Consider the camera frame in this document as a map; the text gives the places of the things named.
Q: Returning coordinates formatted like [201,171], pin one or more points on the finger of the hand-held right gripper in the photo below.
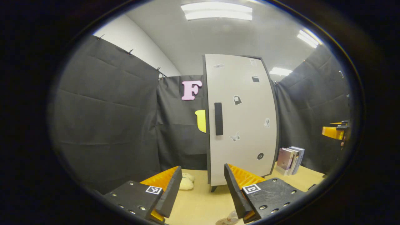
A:
[332,132]
[339,123]

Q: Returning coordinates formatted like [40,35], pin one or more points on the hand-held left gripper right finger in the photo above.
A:
[234,193]

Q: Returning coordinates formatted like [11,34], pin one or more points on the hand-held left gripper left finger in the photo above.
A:
[170,193]

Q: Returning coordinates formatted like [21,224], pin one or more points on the white cabinet door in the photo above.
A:
[243,147]

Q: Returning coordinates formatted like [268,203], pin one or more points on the cream plush toy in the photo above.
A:
[186,184]

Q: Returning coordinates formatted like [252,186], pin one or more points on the blue grey book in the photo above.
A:
[300,156]

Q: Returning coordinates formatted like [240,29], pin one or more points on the dark spine book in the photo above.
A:
[295,159]

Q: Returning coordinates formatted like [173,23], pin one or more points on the pink cover book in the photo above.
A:
[283,159]

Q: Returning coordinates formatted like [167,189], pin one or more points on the ceiling light panel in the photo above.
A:
[216,11]
[280,71]
[308,39]

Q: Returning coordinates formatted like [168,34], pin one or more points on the black backdrop cloth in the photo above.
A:
[109,125]

